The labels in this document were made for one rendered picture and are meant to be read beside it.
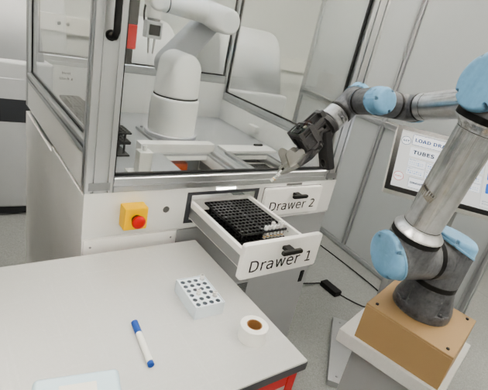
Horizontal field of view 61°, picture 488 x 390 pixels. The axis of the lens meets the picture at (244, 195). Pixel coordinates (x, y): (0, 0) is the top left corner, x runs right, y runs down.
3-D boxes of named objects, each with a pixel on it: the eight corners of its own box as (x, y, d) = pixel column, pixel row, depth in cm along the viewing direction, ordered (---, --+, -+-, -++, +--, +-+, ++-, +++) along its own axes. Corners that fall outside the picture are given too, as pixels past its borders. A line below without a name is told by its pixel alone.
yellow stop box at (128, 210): (147, 229, 124) (149, 208, 121) (123, 232, 120) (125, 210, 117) (141, 221, 128) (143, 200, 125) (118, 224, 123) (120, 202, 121)
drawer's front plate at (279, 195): (316, 210, 171) (323, 186, 167) (261, 217, 154) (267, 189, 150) (313, 208, 172) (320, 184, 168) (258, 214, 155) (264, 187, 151)
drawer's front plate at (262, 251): (314, 264, 130) (323, 234, 125) (238, 281, 113) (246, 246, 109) (310, 261, 131) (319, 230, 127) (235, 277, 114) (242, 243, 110)
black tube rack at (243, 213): (282, 245, 133) (286, 227, 130) (237, 253, 122) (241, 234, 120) (244, 214, 149) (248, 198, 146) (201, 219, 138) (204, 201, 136)
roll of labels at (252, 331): (233, 340, 99) (236, 327, 98) (242, 323, 106) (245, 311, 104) (260, 351, 98) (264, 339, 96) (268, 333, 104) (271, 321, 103)
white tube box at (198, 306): (222, 313, 108) (225, 301, 106) (194, 320, 103) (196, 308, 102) (201, 285, 117) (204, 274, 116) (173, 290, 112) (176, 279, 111)
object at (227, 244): (307, 258, 129) (312, 241, 127) (240, 271, 114) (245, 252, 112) (238, 202, 158) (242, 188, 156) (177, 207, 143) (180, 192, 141)
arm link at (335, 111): (336, 122, 128) (353, 124, 121) (326, 131, 127) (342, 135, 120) (325, 102, 125) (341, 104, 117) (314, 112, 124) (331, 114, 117)
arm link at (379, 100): (410, 90, 112) (383, 92, 122) (377, 82, 107) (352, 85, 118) (404, 119, 113) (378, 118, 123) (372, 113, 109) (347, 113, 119)
